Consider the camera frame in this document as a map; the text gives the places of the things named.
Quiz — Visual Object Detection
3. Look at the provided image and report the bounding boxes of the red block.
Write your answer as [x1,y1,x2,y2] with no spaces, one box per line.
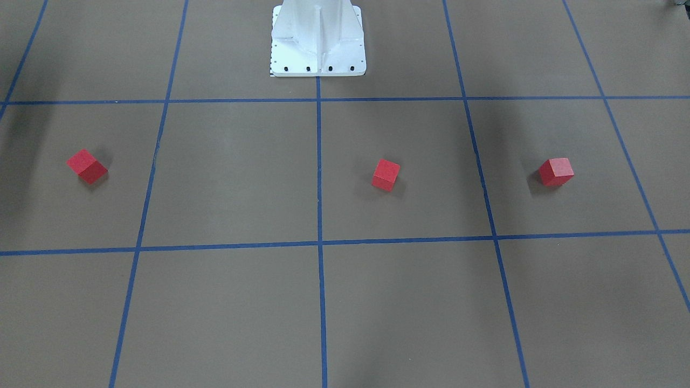
[371,159,401,192]
[66,148,108,185]
[538,157,575,186]

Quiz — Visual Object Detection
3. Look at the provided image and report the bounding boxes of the white pedestal column base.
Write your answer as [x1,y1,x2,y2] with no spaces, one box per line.
[270,1,367,77]

